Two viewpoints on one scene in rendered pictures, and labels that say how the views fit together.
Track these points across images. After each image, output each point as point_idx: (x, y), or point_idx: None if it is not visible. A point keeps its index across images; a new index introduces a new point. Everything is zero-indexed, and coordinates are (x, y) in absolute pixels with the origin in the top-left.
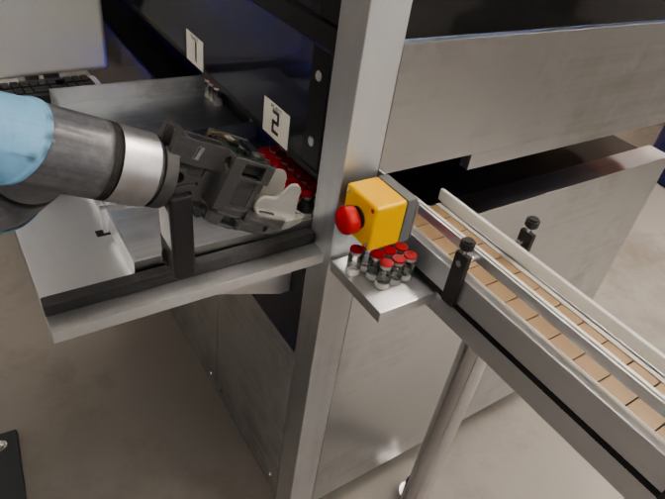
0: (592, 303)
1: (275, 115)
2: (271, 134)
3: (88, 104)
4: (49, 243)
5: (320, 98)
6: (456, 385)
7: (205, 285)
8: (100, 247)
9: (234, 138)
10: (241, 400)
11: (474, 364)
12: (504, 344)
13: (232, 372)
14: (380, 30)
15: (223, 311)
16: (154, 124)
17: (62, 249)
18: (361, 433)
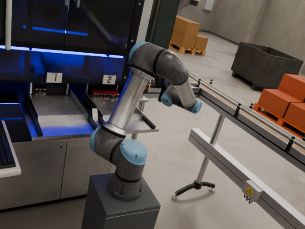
0: None
1: (109, 77)
2: (107, 83)
3: (39, 115)
4: (128, 127)
5: (128, 67)
6: (142, 111)
7: (142, 112)
8: (130, 121)
9: (156, 75)
10: (83, 180)
11: (145, 103)
12: (157, 92)
13: (75, 177)
14: None
15: (70, 159)
16: (59, 106)
17: (131, 126)
18: None
